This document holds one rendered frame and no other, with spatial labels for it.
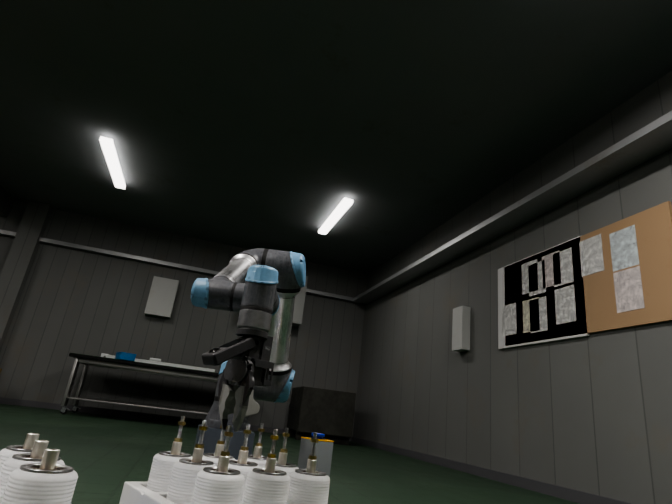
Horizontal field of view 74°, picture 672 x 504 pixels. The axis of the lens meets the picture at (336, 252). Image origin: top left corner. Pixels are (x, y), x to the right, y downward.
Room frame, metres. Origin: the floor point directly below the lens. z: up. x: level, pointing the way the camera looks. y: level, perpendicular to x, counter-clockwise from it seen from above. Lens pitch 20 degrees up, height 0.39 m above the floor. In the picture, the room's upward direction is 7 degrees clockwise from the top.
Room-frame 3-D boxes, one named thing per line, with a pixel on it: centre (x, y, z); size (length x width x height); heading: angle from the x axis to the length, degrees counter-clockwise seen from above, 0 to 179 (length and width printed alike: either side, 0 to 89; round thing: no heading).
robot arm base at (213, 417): (1.67, 0.30, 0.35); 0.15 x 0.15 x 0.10
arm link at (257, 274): (1.04, 0.17, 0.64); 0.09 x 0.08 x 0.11; 0
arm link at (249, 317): (1.04, 0.17, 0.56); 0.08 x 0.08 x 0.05
